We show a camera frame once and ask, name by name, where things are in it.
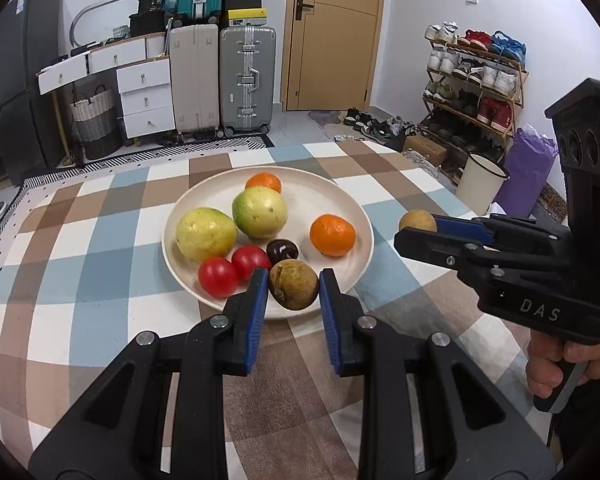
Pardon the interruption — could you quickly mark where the brown longan fruit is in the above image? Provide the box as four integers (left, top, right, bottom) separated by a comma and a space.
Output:
399, 209, 438, 232
268, 259, 318, 311

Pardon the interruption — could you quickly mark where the orange tangerine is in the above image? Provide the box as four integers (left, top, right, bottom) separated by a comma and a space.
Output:
310, 214, 356, 258
245, 172, 283, 194

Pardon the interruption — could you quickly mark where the red tomato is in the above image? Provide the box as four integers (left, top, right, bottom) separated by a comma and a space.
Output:
198, 257, 239, 298
230, 245, 272, 283

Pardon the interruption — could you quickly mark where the dark purple plum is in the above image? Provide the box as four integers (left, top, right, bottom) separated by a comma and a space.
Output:
265, 238, 299, 266

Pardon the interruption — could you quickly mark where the green yellow guava fruit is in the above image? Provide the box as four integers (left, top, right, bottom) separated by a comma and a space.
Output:
232, 186, 288, 240

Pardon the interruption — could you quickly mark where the person's right hand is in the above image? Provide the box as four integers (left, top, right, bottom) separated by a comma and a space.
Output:
526, 330, 600, 399

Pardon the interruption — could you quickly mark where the white trash bin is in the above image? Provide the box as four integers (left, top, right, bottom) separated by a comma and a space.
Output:
455, 153, 510, 216

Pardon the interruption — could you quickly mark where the cardboard box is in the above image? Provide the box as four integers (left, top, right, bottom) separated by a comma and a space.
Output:
404, 134, 448, 167

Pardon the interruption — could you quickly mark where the purple bag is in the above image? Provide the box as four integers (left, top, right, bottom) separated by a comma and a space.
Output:
495, 124, 558, 218

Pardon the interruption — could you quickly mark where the wooden shoe rack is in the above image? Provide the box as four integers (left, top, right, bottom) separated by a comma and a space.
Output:
418, 38, 528, 184

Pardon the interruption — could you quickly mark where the cream round plate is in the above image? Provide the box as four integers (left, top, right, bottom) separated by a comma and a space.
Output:
161, 166, 375, 311

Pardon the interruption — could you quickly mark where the wooden door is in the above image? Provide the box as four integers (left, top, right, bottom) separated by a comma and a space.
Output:
280, 0, 385, 110

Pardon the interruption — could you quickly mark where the silver grey suitcase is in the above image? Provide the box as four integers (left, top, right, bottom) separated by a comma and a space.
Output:
219, 25, 276, 136

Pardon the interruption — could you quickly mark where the yellow black box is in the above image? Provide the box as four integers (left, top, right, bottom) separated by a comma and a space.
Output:
227, 8, 268, 27

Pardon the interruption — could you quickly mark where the woven laundry basket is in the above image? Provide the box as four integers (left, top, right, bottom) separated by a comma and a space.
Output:
70, 84, 122, 160

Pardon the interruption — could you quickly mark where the beige suitcase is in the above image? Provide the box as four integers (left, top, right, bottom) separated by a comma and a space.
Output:
169, 24, 220, 133

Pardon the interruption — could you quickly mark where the white drawer desk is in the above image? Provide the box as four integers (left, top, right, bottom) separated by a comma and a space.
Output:
36, 32, 175, 139

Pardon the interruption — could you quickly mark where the black refrigerator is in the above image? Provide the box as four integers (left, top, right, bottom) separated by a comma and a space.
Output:
0, 0, 65, 186

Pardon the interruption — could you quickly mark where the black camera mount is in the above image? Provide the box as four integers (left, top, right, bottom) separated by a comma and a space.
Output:
545, 78, 600, 280

